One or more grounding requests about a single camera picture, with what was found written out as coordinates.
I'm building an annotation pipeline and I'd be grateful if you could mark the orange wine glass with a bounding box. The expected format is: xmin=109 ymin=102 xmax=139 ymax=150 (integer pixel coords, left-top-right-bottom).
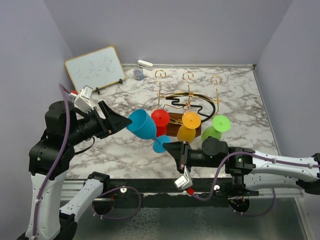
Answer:
xmin=176 ymin=111 xmax=201 ymax=143

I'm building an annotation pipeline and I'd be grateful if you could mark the brown wooden rack base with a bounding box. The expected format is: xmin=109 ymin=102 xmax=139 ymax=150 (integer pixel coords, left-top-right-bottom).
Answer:
xmin=165 ymin=111 xmax=202 ymax=138

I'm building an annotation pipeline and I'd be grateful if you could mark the red wine glass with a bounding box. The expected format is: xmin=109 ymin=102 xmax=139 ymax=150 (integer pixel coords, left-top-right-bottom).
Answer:
xmin=151 ymin=109 xmax=170 ymax=137

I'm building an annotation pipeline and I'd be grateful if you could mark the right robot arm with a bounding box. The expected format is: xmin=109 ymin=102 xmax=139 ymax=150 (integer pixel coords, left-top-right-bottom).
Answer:
xmin=163 ymin=136 xmax=320 ymax=197

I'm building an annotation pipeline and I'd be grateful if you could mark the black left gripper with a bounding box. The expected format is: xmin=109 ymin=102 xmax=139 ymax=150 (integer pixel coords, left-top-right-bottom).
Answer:
xmin=67 ymin=99 xmax=133 ymax=144

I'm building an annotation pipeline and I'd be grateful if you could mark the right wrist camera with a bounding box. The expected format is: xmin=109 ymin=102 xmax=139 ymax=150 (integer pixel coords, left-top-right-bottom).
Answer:
xmin=174 ymin=167 xmax=193 ymax=191

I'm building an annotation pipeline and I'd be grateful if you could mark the green wine glass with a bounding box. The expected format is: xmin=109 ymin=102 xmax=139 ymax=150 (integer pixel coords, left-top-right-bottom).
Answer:
xmin=201 ymin=115 xmax=231 ymax=141

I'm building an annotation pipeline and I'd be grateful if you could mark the yellow framed whiteboard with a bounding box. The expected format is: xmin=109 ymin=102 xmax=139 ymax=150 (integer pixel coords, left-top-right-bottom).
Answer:
xmin=64 ymin=46 xmax=126 ymax=92

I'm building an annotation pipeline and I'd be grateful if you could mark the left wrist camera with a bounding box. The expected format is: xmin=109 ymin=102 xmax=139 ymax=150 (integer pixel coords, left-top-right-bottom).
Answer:
xmin=69 ymin=85 xmax=94 ymax=113

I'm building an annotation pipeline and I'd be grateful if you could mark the clear jar of clips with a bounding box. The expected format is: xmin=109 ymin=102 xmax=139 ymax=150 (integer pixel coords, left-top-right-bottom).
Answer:
xmin=133 ymin=68 xmax=145 ymax=81

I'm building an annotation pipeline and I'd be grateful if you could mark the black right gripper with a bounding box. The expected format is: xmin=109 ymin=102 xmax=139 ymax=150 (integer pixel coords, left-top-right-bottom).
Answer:
xmin=162 ymin=141 xmax=223 ymax=174

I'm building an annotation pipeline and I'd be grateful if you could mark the black mounting rail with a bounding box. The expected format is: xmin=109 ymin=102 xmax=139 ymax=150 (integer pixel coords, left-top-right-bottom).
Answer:
xmin=87 ymin=172 xmax=260 ymax=208

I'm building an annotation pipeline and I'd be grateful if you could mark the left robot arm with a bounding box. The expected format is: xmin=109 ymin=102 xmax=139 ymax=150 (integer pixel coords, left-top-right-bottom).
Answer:
xmin=19 ymin=100 xmax=132 ymax=240

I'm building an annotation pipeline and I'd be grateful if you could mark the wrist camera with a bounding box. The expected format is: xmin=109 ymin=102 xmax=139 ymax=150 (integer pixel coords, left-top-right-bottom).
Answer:
xmin=69 ymin=85 xmax=94 ymax=113
xmin=174 ymin=167 xmax=193 ymax=191

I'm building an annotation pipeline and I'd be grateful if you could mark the blue wine glass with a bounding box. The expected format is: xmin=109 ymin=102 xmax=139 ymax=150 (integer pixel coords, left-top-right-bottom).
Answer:
xmin=126 ymin=109 xmax=171 ymax=154

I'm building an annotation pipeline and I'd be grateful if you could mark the gold wire glass rack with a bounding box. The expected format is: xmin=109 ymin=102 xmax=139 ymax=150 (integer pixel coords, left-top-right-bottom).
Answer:
xmin=153 ymin=69 xmax=223 ymax=123

